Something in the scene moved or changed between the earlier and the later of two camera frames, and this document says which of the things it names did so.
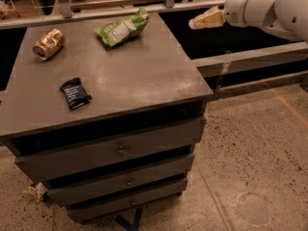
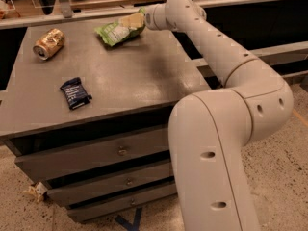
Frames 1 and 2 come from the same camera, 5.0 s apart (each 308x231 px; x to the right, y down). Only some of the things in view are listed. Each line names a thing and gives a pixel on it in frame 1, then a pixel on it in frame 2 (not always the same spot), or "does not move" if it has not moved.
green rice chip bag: [116, 32] does not move
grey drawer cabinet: [105, 114] does not move
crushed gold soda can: [48, 43] does not move
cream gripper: [234, 12] → [151, 18]
